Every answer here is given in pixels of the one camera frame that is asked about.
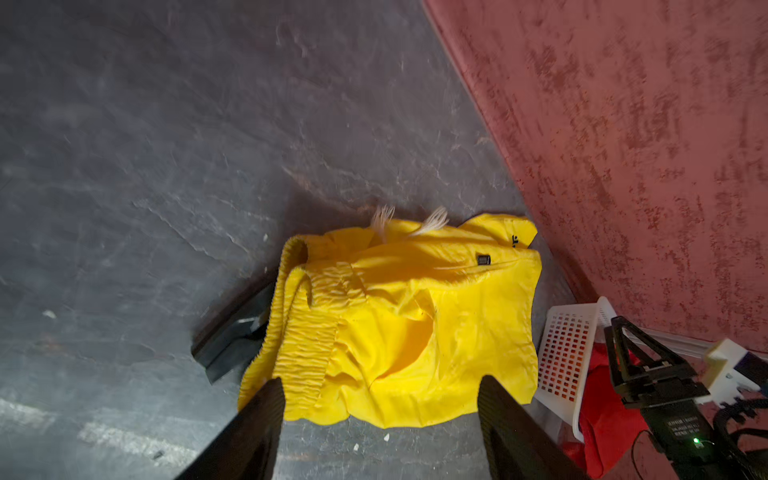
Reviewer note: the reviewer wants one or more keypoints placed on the right aluminium corner post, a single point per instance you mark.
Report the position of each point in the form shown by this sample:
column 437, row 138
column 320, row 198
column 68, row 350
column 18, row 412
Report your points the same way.
column 682, row 345

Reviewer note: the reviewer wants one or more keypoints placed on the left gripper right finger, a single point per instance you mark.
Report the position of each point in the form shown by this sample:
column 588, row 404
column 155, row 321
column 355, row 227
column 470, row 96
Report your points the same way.
column 516, row 446

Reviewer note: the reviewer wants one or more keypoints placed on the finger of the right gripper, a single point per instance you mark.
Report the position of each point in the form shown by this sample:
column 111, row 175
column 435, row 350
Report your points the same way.
column 650, row 359
column 618, row 358

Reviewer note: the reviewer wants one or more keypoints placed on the red shorts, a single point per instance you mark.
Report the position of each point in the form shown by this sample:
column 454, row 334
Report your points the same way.
column 608, row 427

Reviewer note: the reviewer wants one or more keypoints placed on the white plastic basket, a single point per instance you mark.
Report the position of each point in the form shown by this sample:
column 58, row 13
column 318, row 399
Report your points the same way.
column 564, row 356

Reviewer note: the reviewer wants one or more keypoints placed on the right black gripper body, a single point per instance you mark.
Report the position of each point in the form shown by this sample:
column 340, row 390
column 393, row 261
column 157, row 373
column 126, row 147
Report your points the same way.
column 667, row 401

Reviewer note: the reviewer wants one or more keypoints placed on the yellow shorts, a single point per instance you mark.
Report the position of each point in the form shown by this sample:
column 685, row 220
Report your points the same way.
column 397, row 323

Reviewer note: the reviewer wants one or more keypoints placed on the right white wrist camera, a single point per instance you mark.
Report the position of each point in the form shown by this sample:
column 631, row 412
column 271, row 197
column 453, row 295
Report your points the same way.
column 731, row 371

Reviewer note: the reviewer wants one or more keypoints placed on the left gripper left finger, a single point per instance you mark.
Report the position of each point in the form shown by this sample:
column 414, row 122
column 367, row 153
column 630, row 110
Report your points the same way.
column 247, row 447

